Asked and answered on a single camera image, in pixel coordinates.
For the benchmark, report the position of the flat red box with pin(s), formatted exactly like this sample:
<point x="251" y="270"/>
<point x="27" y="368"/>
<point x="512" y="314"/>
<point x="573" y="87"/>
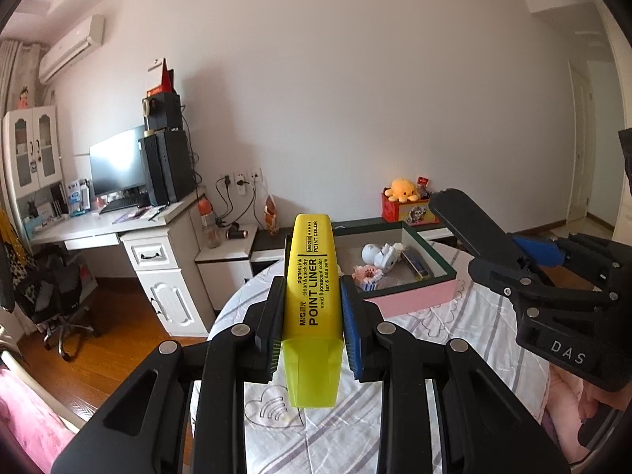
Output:
<point x="160" y="91"/>

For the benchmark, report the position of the black computer tower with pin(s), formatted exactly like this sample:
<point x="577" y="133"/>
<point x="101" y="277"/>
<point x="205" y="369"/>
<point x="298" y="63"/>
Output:
<point x="168" y="168"/>

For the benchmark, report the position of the low white cabinet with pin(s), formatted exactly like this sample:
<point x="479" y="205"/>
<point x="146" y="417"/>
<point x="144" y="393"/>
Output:
<point x="222" y="252"/>

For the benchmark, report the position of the pink blanket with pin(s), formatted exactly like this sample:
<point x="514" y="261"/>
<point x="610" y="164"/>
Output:
<point x="563" y="405"/>

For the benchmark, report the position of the black computer monitor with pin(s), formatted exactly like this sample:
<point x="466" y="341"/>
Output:
<point x="118" y="163"/>

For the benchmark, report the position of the small black cylinder device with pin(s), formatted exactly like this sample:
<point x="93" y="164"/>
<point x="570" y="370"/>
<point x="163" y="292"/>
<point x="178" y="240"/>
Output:
<point x="236" y="232"/>

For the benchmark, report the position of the blue cigarette box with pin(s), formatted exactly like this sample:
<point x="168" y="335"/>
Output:
<point x="417" y="264"/>

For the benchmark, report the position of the pink cardboard box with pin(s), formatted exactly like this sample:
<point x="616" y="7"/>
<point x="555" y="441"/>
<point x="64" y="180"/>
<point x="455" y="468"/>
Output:
<point x="419" y="298"/>

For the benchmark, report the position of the blue white box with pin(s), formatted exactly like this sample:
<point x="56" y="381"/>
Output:
<point x="76" y="197"/>

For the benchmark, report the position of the white desk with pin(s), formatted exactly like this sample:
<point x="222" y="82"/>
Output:
<point x="74" y="227"/>

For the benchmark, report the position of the small red white packet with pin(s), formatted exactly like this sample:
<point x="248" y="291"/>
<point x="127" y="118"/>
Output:
<point x="422" y="181"/>

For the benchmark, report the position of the orange capped bottle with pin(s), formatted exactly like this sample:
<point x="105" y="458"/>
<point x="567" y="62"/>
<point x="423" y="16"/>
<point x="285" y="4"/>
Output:
<point x="208" y="227"/>

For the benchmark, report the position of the white glass-door cabinet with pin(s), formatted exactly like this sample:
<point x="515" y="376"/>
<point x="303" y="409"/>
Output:
<point x="29" y="113"/>

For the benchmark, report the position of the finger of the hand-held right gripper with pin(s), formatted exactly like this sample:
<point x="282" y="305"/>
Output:
<point x="540" y="252"/>
<point x="474" y="222"/>

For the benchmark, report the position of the black keyboard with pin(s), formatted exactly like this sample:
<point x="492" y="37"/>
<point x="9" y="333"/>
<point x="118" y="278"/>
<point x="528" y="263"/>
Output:
<point x="118" y="206"/>

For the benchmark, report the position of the anatomy torso model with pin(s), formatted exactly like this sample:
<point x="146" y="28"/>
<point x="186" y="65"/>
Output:
<point x="271" y="217"/>

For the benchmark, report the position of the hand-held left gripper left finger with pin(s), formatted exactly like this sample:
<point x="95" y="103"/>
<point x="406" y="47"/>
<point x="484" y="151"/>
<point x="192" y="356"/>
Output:
<point x="266" y="326"/>

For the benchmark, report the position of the black office chair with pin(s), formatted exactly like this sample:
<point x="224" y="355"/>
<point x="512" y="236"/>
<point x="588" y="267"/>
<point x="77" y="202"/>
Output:
<point x="59" y="286"/>

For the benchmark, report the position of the pink doll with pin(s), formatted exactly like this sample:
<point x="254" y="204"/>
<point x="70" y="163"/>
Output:
<point x="23" y="98"/>

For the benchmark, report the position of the white air conditioner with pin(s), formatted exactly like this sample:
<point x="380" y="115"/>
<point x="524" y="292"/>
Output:
<point x="71" y="49"/>

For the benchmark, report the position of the white door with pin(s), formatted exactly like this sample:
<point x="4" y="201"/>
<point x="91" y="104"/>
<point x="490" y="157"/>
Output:
<point x="582" y="148"/>

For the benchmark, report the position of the white figurine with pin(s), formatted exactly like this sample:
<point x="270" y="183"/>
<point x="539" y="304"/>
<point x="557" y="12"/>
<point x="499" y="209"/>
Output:
<point x="380" y="255"/>

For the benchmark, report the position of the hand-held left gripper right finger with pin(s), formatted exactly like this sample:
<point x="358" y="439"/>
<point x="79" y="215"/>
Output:
<point x="350" y="326"/>

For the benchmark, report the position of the red triangular card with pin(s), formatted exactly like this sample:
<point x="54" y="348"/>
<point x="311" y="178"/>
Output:
<point x="167" y="79"/>

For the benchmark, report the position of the orange octopus plush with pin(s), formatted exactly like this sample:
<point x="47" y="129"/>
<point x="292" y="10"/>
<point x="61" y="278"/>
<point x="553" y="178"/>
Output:
<point x="402" y="188"/>

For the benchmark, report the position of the yellow highlighter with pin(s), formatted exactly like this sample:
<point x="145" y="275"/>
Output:
<point x="311" y="281"/>

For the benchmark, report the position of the black speaker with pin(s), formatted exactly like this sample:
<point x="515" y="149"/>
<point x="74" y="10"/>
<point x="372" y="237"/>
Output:
<point x="165" y="113"/>

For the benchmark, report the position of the striped white quilt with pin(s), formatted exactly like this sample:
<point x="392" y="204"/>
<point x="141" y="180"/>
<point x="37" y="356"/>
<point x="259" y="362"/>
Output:
<point x="429" y="326"/>

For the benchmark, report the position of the pink fleece cloth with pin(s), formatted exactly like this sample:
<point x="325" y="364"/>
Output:
<point x="29" y="419"/>

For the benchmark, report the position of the white wall socket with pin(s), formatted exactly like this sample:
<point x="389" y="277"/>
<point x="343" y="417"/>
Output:
<point x="254" y="176"/>

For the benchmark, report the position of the red printed box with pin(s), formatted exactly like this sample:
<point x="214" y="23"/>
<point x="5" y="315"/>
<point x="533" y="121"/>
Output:
<point x="410" y="212"/>

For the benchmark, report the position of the dark jacket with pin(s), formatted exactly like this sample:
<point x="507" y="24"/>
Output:
<point x="12" y="266"/>

